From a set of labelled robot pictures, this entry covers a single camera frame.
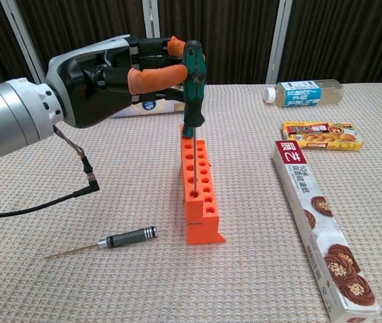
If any clear bottle blue label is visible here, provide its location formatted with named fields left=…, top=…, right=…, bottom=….
left=264, top=79, right=345, bottom=108

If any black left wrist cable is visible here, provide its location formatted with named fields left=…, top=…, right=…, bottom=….
left=0, top=124, right=100, bottom=218

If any short green black screwdriver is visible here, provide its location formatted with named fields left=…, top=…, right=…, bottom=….
left=181, top=39, right=207, bottom=198

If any grey metal precision screwdriver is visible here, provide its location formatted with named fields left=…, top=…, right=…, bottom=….
left=44, top=225, right=159, bottom=260

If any long baking paper box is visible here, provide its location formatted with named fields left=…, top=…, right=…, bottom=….
left=272, top=139, right=382, bottom=323

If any beige woven tablecloth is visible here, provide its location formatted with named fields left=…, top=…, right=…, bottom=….
left=0, top=82, right=382, bottom=323

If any orange screwdriver rack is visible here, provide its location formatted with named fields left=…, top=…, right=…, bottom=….
left=180, top=122, right=227, bottom=245

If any yellow curry box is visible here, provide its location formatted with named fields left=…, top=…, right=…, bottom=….
left=280, top=120, right=363, bottom=152

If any white partition frame post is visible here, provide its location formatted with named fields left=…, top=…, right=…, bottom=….
left=0, top=0, right=48, bottom=83
left=264, top=0, right=293, bottom=85
left=142, top=0, right=164, bottom=38

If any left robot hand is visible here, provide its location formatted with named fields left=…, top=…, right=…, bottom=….
left=45, top=33, right=207, bottom=129

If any blue white tissue pack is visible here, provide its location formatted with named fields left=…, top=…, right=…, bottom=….
left=109, top=83, right=209, bottom=119

